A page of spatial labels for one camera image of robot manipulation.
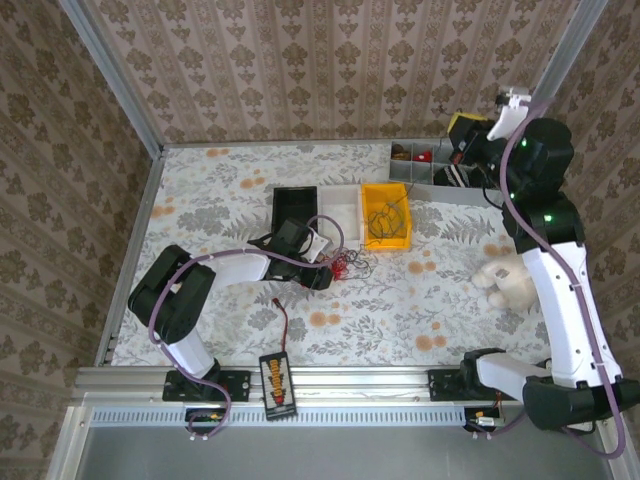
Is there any black plastic bin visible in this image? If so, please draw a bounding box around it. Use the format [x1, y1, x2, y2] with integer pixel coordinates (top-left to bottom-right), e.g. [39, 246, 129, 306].
[272, 185, 320, 236]

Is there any white plastic bin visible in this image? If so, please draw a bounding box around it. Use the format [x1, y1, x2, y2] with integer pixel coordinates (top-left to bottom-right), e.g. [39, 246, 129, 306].
[316, 185, 365, 250]

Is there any yellow plastic bin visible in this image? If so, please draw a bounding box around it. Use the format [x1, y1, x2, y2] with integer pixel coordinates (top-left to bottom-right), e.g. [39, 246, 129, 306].
[360, 182, 414, 252]

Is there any thin blue cable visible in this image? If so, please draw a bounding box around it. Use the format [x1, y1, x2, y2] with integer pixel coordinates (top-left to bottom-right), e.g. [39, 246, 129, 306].
[367, 202, 408, 242]

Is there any black white striped sock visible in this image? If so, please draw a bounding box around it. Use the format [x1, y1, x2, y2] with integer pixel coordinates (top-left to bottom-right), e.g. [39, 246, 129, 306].
[432, 164, 472, 189]

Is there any grey compartment organizer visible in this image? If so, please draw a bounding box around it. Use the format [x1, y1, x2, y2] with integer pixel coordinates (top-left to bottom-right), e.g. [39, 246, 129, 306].
[388, 141, 507, 205]

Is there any black circuit board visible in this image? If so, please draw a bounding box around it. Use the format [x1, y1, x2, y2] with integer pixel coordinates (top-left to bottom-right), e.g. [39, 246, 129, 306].
[258, 349, 299, 422]

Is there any white plush toy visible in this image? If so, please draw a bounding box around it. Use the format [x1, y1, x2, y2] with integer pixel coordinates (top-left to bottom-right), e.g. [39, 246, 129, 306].
[471, 254, 542, 312]

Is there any grey metal panel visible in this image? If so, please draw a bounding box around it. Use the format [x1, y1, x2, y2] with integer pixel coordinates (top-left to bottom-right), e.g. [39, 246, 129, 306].
[48, 424, 617, 480]

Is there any silver connector plug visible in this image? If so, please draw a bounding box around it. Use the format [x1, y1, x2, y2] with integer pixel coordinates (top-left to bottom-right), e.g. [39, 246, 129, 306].
[472, 409, 504, 429]

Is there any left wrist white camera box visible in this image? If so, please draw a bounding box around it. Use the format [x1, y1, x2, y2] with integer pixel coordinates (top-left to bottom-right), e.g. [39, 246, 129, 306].
[303, 228, 334, 264]

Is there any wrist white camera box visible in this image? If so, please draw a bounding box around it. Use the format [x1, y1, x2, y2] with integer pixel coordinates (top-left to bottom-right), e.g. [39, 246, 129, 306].
[303, 228, 334, 264]
[486, 85, 533, 143]

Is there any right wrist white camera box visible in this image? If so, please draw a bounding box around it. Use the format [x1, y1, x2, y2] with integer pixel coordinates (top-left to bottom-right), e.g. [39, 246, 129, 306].
[486, 85, 533, 143]

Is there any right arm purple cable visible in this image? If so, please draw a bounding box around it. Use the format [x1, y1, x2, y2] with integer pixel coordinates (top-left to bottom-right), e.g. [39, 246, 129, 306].
[473, 98, 627, 460]

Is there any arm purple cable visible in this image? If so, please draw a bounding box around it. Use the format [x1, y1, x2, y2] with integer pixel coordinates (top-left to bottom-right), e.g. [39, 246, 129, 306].
[148, 214, 347, 442]
[473, 98, 627, 460]

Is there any red black lead wire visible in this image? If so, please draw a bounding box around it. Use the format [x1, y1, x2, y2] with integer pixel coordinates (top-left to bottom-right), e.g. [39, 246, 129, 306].
[270, 297, 291, 354]

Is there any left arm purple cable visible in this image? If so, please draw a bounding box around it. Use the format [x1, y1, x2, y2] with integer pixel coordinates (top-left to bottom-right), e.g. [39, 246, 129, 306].
[148, 214, 347, 442]

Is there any aluminium frame post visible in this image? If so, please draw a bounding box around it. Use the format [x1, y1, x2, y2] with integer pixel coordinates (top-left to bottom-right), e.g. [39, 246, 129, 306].
[519, 0, 610, 126]
[56, 0, 167, 157]

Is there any aluminium front rail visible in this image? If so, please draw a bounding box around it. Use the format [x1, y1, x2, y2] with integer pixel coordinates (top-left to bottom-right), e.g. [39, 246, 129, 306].
[69, 366, 531, 407]

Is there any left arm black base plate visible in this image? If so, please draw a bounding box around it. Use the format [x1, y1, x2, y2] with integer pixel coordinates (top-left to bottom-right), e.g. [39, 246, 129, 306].
[163, 369, 252, 403]

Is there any slotted grey cable duct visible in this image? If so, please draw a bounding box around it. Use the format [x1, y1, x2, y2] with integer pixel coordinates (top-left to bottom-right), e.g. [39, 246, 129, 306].
[89, 405, 506, 428]

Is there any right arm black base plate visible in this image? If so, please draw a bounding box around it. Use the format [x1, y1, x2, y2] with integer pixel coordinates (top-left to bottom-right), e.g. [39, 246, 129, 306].
[427, 368, 521, 402]

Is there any aluminium side rail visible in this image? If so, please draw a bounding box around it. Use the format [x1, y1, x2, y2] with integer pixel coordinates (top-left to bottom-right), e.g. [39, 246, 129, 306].
[93, 144, 167, 368]

